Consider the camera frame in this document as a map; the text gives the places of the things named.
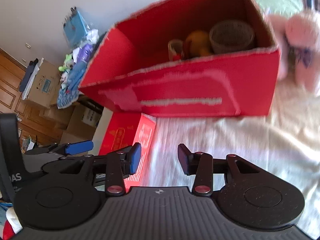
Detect brown cardboard box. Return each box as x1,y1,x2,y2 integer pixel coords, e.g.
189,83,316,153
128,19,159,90
21,58,60,109

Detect blue packaged item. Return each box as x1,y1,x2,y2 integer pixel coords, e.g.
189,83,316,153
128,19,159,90
63,7,90,48

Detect small red box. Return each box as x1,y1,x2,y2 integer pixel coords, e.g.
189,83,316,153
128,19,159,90
99,112,156,190

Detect pile of toys and bags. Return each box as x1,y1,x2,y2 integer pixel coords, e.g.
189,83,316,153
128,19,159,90
56,29,99,109

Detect cream bed blanket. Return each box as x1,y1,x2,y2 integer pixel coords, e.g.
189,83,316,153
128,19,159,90
141,76,319,238

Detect wooden cabinet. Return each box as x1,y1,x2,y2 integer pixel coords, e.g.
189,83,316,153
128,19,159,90
0,50,62,145

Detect pink plush bunny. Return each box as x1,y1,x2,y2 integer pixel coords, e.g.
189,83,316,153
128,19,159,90
266,0,319,96

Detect large red cardboard box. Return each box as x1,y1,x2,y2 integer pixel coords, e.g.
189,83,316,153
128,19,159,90
79,0,280,117

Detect white printed tape roll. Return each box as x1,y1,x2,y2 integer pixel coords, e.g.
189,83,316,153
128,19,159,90
209,20,255,54

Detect small beige tape roll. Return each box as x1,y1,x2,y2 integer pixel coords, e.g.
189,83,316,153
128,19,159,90
168,40,183,61

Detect orange wooden ball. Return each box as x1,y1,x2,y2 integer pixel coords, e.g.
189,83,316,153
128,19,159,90
183,30,213,60

